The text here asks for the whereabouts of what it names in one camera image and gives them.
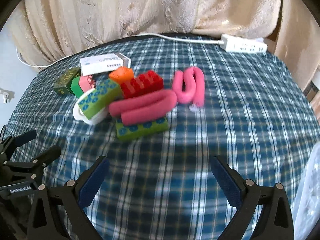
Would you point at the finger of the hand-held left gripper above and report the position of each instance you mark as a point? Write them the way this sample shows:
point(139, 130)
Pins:
point(25, 137)
point(48, 156)

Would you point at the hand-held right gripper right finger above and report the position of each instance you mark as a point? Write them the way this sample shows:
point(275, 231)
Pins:
point(226, 180)

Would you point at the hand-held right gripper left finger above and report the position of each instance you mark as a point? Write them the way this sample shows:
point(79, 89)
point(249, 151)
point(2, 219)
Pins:
point(92, 180)

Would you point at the white cup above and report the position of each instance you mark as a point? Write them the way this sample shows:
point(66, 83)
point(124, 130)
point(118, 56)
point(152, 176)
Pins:
point(82, 116)

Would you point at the green brick with blue studs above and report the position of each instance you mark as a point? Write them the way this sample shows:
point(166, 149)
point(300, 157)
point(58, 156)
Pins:
point(140, 130)
point(100, 97)

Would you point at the dark green box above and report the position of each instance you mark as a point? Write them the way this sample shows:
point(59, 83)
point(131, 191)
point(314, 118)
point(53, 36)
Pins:
point(65, 80)

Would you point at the green block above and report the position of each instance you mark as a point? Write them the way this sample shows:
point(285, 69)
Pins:
point(76, 87)

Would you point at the clear plastic bowl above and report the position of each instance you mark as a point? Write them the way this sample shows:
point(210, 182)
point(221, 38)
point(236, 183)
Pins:
point(311, 192)

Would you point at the pink foam curler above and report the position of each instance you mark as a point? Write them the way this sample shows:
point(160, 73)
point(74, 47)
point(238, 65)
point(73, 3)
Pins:
point(183, 90)
point(140, 105)

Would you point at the white medicine box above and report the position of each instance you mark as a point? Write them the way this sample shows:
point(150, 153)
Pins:
point(102, 63)

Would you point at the red building brick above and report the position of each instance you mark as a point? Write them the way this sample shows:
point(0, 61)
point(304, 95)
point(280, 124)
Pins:
point(142, 85)

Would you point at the orange hexagonal block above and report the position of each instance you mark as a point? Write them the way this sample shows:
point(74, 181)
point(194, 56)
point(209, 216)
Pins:
point(121, 74)

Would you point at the blue plaid blanket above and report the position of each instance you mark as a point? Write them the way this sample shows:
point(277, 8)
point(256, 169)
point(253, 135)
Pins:
point(175, 142)

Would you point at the narrow cream patterned curtain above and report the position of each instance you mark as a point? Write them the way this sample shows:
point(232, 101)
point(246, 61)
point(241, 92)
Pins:
point(297, 42)

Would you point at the wide cream patterned curtain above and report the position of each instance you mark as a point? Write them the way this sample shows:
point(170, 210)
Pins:
point(125, 12)

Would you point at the white wall plug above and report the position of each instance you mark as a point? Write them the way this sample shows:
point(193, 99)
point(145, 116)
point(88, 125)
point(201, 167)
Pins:
point(6, 96)

